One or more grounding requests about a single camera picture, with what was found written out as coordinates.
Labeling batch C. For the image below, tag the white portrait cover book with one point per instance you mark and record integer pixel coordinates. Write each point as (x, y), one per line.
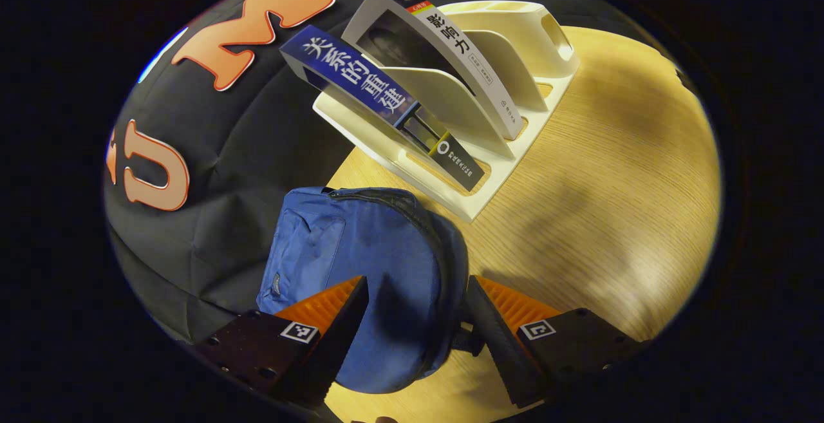
(463, 43)

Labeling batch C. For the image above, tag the cream plastic bookshelf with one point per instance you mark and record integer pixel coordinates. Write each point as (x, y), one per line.
(528, 30)

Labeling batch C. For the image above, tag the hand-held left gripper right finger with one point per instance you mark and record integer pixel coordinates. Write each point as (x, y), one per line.
(499, 346)

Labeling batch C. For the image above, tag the blue cover book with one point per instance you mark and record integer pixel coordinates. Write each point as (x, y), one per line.
(360, 78)

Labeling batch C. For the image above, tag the blue schoolbag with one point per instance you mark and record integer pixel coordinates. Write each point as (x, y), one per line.
(386, 255)

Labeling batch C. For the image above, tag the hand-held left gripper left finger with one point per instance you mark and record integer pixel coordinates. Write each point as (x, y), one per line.
(338, 352)

